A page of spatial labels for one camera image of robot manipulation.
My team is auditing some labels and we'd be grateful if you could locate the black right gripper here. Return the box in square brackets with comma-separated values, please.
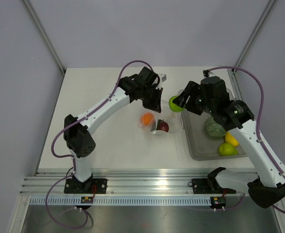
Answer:
[174, 81, 216, 116]

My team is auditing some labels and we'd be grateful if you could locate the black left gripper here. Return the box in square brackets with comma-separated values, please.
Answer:
[140, 85, 162, 113]

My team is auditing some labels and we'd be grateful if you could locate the orange fruit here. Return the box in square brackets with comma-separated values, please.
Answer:
[140, 112, 155, 126]

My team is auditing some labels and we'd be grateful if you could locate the light green apple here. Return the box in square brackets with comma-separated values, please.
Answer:
[218, 143, 238, 156]
[168, 95, 185, 113]

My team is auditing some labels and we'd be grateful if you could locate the clear zip top bag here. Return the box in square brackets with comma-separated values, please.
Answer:
[138, 100, 183, 134]

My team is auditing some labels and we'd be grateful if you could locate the dark green avocado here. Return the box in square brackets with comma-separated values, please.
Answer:
[151, 120, 157, 132]

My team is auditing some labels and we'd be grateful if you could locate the dark red passion fruit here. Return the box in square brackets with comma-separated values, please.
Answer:
[157, 119, 169, 132]

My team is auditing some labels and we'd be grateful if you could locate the green netted melon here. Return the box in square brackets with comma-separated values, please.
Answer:
[204, 116, 226, 139]

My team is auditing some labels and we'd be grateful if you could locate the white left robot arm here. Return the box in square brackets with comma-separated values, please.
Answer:
[64, 67, 167, 193]

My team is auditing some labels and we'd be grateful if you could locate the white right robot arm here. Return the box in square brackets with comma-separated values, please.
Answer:
[172, 76, 285, 208]

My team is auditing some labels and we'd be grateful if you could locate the clear plastic bin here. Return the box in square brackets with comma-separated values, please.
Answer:
[181, 110, 247, 161]

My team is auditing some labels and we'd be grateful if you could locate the yellow fruit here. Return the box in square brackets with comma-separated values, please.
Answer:
[224, 132, 239, 147]

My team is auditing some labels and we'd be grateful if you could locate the right small circuit board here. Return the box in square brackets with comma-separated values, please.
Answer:
[210, 197, 227, 209]

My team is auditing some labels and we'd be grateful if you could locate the small circuit board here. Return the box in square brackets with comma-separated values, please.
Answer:
[210, 197, 227, 209]
[81, 197, 94, 204]

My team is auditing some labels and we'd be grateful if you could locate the left small circuit board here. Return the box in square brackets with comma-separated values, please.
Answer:
[81, 197, 94, 204]

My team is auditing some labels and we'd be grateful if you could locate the right aluminium frame post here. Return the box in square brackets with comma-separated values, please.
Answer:
[231, 0, 278, 73]

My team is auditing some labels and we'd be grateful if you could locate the aluminium frame post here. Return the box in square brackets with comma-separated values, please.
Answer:
[21, 0, 66, 77]
[231, 0, 278, 73]

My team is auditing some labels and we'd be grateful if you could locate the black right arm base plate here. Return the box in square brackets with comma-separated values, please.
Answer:
[187, 178, 236, 195]

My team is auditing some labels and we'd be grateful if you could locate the white slotted cable duct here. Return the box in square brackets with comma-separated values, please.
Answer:
[30, 196, 211, 206]

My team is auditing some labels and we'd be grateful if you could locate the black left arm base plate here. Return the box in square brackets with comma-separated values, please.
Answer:
[64, 177, 108, 194]

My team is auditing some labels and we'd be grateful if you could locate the aluminium table edge rail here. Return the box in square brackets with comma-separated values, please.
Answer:
[19, 168, 284, 197]

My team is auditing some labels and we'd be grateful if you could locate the left aluminium frame post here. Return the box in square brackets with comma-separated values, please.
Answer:
[21, 0, 66, 77]

